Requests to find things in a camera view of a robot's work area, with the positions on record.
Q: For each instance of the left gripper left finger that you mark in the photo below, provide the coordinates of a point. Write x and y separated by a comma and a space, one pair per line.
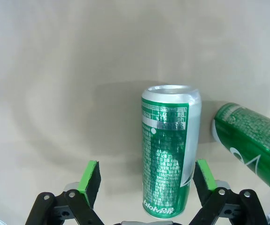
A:
87, 187

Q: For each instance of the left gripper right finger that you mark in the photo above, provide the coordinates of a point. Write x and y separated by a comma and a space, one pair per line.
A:
207, 185

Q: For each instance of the green drink can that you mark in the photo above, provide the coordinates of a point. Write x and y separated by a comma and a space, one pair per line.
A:
163, 152
249, 140

